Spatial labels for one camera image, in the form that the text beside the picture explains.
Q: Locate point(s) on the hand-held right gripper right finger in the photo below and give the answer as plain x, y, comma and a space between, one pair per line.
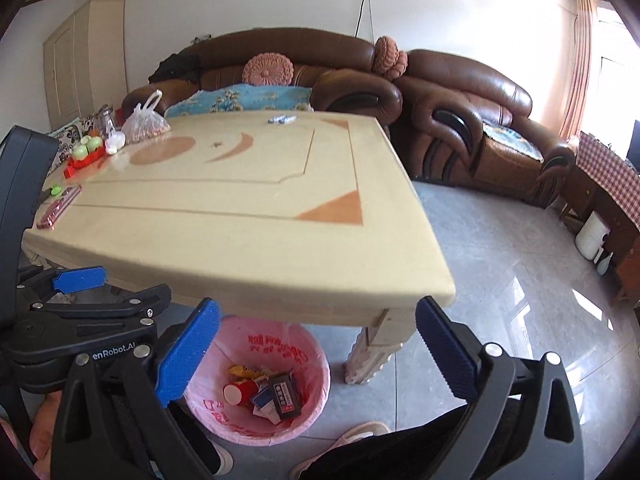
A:
445, 350

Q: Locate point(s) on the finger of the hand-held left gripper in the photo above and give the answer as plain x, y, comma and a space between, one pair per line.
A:
125, 307
80, 280

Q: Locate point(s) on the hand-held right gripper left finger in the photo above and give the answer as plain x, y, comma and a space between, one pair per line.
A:
187, 350

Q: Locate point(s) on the yellow snack wrapper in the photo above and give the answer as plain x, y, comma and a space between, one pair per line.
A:
245, 372

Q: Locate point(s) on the red paper cup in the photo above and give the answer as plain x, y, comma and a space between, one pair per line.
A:
240, 392

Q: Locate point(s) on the white medicine box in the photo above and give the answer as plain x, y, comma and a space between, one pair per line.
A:
270, 415

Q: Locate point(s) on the black box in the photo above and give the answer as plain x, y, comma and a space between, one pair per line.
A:
284, 395

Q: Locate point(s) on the bin with pink bag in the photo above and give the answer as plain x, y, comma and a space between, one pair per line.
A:
295, 355

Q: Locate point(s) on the pink phone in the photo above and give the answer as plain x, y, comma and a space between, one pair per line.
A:
57, 207

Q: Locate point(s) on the small green object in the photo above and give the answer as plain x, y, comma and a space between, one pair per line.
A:
56, 191

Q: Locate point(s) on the red tray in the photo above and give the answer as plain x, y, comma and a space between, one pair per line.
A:
75, 166

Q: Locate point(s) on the person's beige shoe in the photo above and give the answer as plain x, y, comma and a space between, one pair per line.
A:
220, 460
350, 435

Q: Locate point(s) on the green apple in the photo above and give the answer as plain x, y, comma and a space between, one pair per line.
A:
93, 143
81, 152

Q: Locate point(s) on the white crumpled plastic bag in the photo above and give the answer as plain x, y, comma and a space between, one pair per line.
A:
114, 142

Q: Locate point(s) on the floral patterned cushion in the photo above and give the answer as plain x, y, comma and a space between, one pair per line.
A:
70, 132

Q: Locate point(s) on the glass jar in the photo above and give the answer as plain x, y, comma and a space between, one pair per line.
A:
106, 120

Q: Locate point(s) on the clear plastic bag of nuts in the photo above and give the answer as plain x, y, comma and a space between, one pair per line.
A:
147, 127

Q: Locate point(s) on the white bottle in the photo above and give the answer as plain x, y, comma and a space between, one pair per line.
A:
604, 265

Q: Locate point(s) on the white round appliance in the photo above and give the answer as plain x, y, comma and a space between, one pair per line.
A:
590, 235

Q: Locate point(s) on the brown wooden cabinet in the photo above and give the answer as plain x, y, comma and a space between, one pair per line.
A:
582, 190

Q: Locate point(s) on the cream wardrobe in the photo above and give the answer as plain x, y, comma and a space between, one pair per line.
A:
85, 60

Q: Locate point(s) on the blue patterned seat cloth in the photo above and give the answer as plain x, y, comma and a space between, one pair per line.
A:
510, 137

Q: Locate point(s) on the black cloth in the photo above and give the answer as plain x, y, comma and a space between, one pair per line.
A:
175, 67

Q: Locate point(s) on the blue floral sofa cloth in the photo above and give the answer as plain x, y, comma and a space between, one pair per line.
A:
235, 97

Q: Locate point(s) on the red checkered tablecloth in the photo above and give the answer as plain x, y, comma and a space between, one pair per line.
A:
610, 170

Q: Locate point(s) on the short brown leather sofa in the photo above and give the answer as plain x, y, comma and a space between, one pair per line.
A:
475, 80

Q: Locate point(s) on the flat round pink cushion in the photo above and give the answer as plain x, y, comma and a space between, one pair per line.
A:
268, 70

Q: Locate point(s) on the dark monitor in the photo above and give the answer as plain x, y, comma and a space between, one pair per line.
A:
635, 142

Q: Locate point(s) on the ball-shaped pink cushion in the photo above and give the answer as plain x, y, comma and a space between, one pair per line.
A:
391, 57

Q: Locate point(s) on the bright window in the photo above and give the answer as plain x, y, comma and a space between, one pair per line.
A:
615, 85

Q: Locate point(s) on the pink curtain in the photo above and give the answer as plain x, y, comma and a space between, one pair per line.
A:
580, 60

